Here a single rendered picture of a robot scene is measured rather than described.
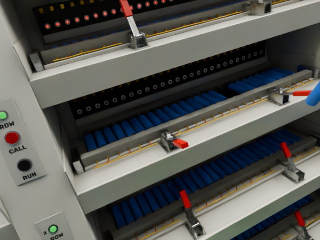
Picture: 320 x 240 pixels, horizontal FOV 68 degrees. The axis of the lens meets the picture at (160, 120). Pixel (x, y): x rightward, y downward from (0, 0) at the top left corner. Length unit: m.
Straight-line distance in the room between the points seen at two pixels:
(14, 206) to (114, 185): 0.15
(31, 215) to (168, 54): 0.33
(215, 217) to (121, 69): 0.36
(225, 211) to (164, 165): 0.20
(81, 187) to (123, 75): 0.20
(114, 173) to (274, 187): 0.37
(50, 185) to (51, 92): 0.14
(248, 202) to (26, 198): 0.43
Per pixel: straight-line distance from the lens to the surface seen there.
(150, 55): 0.41
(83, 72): 0.39
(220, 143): 0.47
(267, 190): 0.61
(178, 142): 0.38
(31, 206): 0.42
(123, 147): 0.45
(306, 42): 0.71
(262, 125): 0.53
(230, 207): 0.57
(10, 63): 0.39
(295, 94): 0.53
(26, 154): 0.40
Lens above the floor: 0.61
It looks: 11 degrees down
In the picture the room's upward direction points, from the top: 17 degrees counter-clockwise
